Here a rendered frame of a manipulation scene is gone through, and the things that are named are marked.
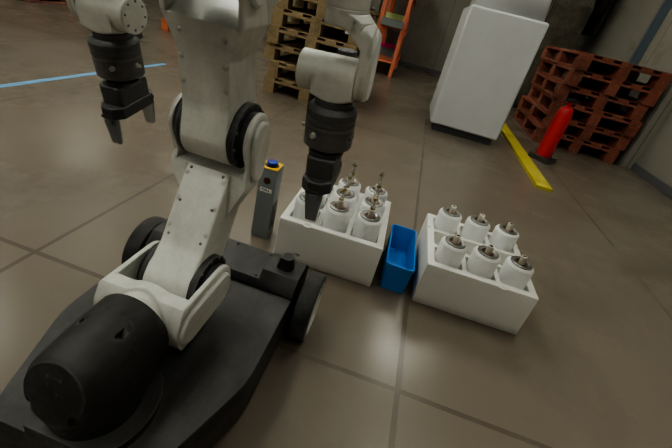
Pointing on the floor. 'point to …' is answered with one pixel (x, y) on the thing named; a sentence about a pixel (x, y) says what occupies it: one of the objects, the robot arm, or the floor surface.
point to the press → (579, 0)
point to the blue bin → (399, 259)
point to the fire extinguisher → (554, 134)
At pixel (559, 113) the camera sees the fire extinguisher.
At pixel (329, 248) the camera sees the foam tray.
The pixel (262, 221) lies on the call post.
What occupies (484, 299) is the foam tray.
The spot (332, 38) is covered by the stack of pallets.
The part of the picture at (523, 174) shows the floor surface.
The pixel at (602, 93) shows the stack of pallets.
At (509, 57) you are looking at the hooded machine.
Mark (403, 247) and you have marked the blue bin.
